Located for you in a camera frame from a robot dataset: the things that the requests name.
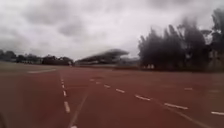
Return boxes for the dull grass field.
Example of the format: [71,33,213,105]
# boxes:
[0,61,63,75]

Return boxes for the roofed grandstand building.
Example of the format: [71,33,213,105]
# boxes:
[74,48,140,68]

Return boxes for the clump of tall dark trees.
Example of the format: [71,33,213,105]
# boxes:
[137,8,224,72]

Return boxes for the red running track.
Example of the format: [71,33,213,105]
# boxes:
[0,66,224,128]

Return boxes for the row of distant trees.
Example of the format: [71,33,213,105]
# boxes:
[0,49,75,66]

